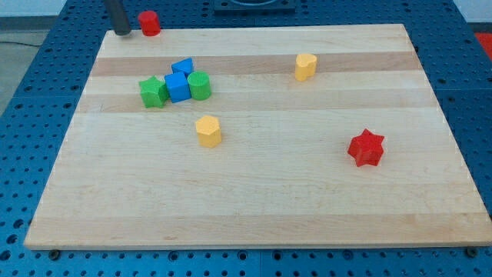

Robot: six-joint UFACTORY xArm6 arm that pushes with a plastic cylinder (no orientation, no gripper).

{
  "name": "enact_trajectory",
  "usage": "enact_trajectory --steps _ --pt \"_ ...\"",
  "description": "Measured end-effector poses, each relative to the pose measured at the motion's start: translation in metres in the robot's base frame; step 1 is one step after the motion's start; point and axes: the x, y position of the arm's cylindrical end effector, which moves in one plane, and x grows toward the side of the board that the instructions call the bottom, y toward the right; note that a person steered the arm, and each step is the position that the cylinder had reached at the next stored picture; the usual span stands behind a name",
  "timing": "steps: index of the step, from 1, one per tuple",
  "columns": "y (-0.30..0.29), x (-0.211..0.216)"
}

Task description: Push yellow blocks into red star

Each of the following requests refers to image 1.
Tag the green cylinder block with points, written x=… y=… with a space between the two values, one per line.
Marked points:
x=199 y=85

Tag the green star block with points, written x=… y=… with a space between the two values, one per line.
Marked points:
x=153 y=92

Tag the red star block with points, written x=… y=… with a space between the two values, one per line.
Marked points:
x=366 y=148

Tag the red cylinder block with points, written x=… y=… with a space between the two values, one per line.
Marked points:
x=149 y=22

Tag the yellow heart block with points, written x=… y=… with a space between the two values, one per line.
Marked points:
x=305 y=66

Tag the yellow hexagon block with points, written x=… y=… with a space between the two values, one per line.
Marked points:
x=209 y=131

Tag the blue cube block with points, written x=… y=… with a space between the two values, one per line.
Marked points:
x=177 y=86

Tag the light wooden board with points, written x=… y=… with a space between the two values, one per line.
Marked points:
x=128 y=177

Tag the blue triangle block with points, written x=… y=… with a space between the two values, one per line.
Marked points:
x=185 y=66

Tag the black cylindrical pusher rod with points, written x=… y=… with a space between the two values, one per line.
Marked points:
x=118 y=17

